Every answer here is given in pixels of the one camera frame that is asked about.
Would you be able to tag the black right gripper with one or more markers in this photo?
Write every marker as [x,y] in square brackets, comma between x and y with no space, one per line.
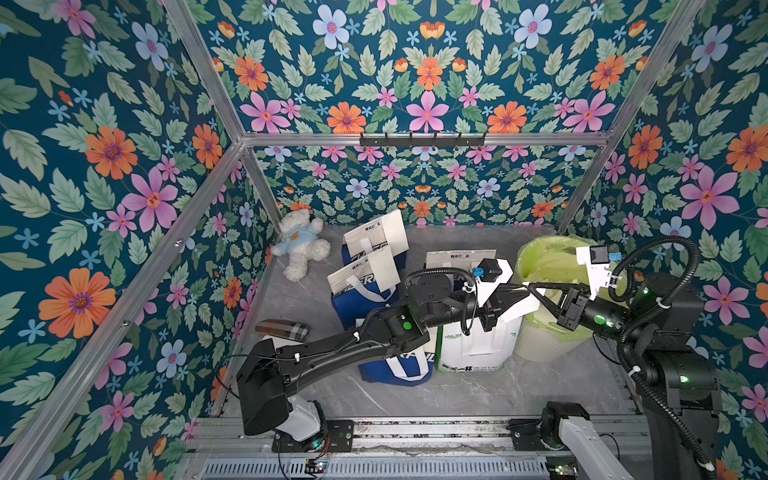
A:
[576,306]

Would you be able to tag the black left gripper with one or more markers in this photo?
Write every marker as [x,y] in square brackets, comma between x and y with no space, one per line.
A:
[489,311]

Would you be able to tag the white bag green top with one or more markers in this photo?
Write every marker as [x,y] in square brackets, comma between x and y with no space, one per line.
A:
[480,351]

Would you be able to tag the blue white tote bag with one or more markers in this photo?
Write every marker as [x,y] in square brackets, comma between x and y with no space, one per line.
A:
[385,231]
[406,370]

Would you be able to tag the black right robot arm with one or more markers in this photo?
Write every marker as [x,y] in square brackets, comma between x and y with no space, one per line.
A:
[651,324]

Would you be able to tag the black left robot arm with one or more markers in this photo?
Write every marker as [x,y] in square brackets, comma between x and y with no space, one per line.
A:
[271,378]

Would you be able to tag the middle right blue white bag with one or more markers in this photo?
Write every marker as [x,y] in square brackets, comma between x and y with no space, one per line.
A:
[461,259]

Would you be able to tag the middle left blue white bag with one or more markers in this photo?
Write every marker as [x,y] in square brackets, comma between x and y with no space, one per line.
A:
[364,285]

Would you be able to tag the white teddy bear blue shirt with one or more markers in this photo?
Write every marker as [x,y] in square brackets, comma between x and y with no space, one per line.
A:
[299,240]

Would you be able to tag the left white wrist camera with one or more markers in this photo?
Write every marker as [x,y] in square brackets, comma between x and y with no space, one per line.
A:
[489,274]

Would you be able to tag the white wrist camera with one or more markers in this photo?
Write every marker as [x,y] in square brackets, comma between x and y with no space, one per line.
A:
[598,261]
[489,274]

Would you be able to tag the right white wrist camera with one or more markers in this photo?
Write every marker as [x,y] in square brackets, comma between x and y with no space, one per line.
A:
[598,261]

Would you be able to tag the black wall hook rail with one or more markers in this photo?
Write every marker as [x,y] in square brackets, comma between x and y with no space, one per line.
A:
[409,140]

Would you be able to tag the plaid box near wall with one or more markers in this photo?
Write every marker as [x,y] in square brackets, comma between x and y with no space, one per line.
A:
[284,329]

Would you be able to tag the white pad near wall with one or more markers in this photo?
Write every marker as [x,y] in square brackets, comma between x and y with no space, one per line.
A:
[279,342]

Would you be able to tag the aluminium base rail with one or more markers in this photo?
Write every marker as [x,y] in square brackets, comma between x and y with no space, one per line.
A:
[439,447]

